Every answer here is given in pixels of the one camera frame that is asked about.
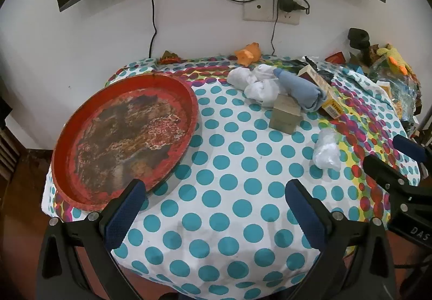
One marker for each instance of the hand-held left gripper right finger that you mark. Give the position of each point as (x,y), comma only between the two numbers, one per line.
(303,215)

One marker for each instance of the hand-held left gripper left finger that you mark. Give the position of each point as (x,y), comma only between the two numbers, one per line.
(125,215)

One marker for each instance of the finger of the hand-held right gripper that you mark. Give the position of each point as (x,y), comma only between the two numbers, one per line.
(381,168)
(408,148)

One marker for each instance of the white plastic bag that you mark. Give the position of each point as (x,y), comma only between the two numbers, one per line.
(325,151)

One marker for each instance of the round red rusty tray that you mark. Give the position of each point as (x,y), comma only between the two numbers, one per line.
(128,138)

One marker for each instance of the brown and yellow carton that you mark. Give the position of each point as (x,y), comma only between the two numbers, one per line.
(332,106)

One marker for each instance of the beige cube carton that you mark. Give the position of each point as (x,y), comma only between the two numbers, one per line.
(283,117)

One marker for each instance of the light blue sock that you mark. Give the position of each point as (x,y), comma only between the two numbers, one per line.
(300,90)

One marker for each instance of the white towel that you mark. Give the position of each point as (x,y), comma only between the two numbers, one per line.
(263,92)

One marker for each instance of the clear bag of clutter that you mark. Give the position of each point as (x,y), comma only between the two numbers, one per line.
(401,90)

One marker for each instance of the polka dot tablecloth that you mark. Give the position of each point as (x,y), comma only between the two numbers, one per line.
(236,185)

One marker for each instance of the yellow plush toy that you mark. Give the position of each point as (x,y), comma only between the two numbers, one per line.
(398,60)

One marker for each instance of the red packet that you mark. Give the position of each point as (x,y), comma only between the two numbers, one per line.
(335,57)

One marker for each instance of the black stand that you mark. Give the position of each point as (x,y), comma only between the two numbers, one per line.
(358,37)

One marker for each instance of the brown slatted wooden panel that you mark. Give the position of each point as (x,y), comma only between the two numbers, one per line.
(8,155)

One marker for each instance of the dark object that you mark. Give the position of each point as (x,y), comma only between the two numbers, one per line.
(4,111)

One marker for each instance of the small brown wrapped candy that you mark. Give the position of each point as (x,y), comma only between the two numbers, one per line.
(168,57)

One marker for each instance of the orange pig toy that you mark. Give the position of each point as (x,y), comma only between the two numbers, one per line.
(248,54)

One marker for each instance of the white wall socket plate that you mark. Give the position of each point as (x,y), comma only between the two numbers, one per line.
(260,11)

